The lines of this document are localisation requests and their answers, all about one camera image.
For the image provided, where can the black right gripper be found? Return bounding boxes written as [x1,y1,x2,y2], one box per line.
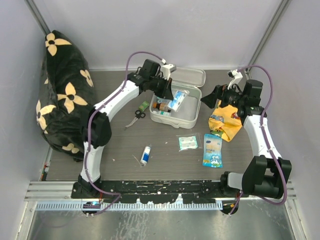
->
[201,81,246,109]

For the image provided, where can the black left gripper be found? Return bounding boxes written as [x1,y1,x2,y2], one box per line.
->
[149,74,174,100]

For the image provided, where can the brown medicine bottle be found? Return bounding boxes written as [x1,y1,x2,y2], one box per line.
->
[152,102,171,113]

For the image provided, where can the alcohol pads plastic bag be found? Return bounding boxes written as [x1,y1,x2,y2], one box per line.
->
[167,90,190,112]

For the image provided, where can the white bottle green label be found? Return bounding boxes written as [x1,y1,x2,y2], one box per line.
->
[153,110,171,117]

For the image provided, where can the grey medicine kit case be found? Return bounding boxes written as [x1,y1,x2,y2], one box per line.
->
[149,67,206,129]

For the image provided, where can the white gauze packet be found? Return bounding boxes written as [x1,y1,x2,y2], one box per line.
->
[156,97,167,104]

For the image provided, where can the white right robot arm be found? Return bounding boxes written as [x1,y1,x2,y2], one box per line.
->
[201,79,292,203]

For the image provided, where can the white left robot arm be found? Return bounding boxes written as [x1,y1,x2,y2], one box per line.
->
[77,59,177,198]

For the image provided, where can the small green box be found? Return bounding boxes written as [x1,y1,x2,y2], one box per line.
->
[138,101,150,112]

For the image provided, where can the yellow cartoon cloth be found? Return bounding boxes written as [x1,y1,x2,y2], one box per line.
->
[208,100,243,142]

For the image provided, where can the green plasters plastic bag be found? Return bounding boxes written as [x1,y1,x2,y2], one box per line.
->
[176,132,203,152]

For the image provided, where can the blue cooling patch pouch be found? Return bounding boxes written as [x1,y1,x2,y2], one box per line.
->
[202,134,223,168]

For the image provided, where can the black floral plush blanket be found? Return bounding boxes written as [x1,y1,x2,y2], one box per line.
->
[35,30,97,162]

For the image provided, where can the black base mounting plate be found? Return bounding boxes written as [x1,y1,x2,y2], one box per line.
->
[97,180,240,204]

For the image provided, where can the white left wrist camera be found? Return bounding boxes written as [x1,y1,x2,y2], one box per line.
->
[160,58,177,81]

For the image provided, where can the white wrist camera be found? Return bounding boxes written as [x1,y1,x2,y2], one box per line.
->
[160,58,177,81]
[227,69,243,90]

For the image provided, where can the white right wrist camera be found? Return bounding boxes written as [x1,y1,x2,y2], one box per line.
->
[227,69,243,90]

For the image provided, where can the black handled scissors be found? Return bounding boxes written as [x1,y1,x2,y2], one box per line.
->
[124,109,146,130]

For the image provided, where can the white slotted cable duct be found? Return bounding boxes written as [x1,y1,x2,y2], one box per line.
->
[35,200,223,211]

